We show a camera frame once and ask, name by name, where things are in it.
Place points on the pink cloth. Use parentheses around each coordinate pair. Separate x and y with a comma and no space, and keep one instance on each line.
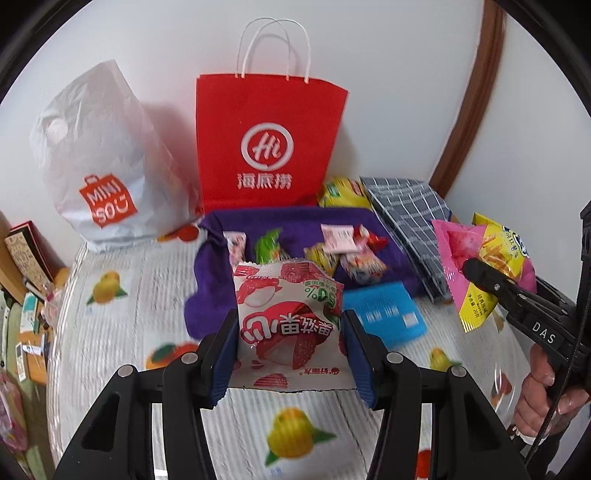
(11,410)

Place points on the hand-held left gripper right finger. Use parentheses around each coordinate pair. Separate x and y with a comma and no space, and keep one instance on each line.
(362,364)

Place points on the blue tissue box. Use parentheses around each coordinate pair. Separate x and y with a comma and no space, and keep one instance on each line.
(388,314)

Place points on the patterned cardboard box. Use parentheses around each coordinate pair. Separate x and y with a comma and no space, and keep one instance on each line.
(27,249)

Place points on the brown wooden door frame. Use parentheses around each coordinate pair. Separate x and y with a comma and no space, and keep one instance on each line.
(480,69)

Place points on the yellow fries snack packet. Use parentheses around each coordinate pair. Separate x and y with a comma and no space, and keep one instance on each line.
(503,249)

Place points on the white plastic bag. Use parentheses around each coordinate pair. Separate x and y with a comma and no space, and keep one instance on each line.
(106,161)

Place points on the large yellow snack bag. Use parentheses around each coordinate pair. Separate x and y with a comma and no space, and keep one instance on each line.
(341,194)

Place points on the teal small box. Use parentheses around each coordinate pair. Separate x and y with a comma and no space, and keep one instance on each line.
(30,309)

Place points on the small pink white snack packet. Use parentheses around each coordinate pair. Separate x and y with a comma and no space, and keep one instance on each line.
(339,237)

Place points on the small yellow snack packet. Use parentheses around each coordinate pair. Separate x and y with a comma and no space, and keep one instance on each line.
(318,258)

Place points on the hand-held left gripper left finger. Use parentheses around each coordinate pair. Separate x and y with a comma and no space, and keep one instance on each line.
(226,360)

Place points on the purple towel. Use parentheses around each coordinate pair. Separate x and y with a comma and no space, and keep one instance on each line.
(295,226)

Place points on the light pink snack packet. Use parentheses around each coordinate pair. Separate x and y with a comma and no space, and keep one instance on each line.
(235,244)

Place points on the white red lychee snack packet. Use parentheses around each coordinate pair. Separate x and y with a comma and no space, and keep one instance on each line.
(286,323)

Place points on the person's right hand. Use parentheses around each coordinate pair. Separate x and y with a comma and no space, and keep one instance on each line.
(531,406)

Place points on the red paper bag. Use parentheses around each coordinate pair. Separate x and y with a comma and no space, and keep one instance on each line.
(268,115)

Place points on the large pink snack packet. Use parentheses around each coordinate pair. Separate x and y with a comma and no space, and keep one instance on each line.
(452,249)

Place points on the green snack packet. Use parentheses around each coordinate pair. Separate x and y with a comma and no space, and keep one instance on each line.
(270,247)

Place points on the red striped snack packet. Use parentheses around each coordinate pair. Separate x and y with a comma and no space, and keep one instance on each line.
(364,270)

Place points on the grey checked cloth with star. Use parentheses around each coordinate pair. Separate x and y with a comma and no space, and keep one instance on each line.
(406,217)

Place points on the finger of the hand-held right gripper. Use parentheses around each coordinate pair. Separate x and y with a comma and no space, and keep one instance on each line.
(485,272)

